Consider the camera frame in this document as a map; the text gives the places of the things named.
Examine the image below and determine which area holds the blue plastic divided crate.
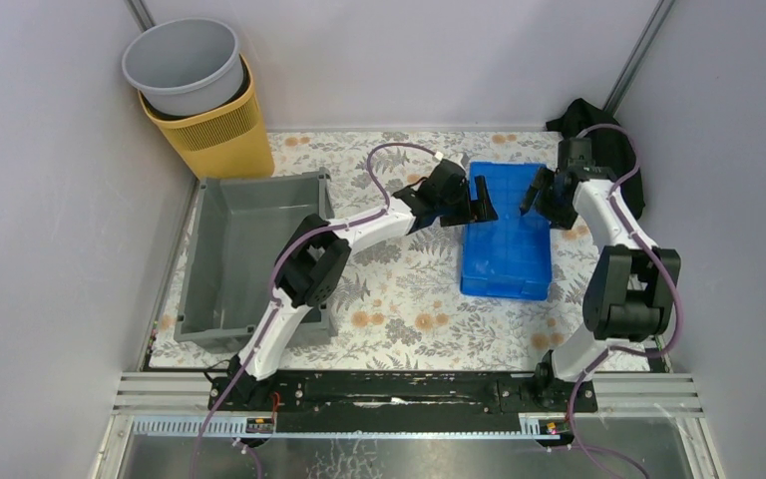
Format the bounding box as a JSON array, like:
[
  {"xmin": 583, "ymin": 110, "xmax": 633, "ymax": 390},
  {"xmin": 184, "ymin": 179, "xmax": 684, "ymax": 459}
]
[{"xmin": 460, "ymin": 162, "xmax": 553, "ymax": 301}]

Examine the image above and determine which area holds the large grey plastic crate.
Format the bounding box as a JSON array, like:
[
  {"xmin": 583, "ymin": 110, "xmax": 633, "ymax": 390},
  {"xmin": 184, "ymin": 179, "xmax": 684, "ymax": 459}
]
[{"xmin": 174, "ymin": 169, "xmax": 333, "ymax": 353}]

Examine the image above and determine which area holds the grey plastic waste bin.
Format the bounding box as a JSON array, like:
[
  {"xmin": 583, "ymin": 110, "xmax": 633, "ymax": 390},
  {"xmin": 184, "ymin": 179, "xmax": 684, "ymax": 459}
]
[{"xmin": 121, "ymin": 18, "xmax": 246, "ymax": 117}]

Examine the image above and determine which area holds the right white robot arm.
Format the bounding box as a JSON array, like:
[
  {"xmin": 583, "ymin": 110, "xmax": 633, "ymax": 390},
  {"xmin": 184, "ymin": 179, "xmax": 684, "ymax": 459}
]
[{"xmin": 520, "ymin": 137, "xmax": 681, "ymax": 411}]

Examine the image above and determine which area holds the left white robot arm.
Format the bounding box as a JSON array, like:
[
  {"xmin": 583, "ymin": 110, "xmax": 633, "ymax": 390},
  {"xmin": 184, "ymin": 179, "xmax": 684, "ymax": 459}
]
[{"xmin": 210, "ymin": 158, "xmax": 498, "ymax": 410}]

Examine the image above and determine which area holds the black cloth bundle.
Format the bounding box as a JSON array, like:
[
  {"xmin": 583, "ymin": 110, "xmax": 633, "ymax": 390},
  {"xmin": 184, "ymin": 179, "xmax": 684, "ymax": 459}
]
[{"xmin": 545, "ymin": 98, "xmax": 645, "ymax": 220}]

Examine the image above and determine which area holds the floral patterned table mat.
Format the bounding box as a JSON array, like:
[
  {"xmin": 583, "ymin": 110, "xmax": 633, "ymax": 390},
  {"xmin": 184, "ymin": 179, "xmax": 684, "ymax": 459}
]
[{"xmin": 148, "ymin": 130, "xmax": 652, "ymax": 373}]

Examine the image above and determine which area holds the yellow slatted waste bin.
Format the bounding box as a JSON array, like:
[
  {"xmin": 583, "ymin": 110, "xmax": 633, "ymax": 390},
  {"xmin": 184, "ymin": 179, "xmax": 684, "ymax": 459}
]
[{"xmin": 138, "ymin": 60, "xmax": 275, "ymax": 180}]

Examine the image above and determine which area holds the aluminium frame base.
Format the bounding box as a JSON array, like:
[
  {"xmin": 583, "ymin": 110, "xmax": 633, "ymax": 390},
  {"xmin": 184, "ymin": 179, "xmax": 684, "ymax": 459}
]
[{"xmin": 92, "ymin": 371, "xmax": 723, "ymax": 478}]

